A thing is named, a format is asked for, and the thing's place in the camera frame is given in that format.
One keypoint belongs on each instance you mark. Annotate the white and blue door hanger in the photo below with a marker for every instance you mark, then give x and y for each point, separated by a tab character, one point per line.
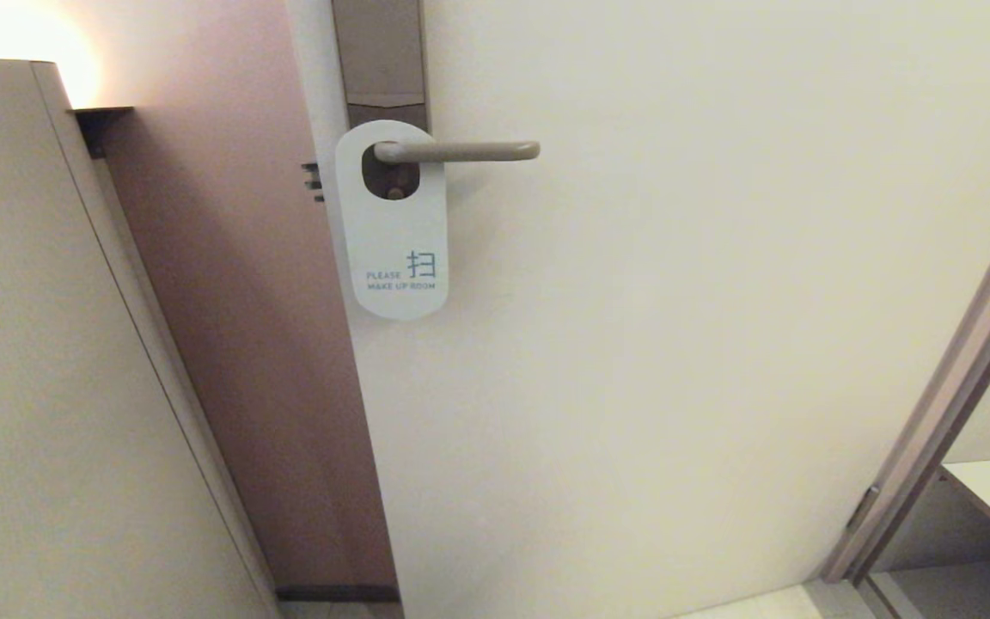
396	249

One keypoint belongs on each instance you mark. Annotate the white room door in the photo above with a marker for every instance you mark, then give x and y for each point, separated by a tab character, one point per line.
632	387

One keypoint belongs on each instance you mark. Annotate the brown door lock plate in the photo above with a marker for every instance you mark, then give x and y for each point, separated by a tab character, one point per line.
379	52

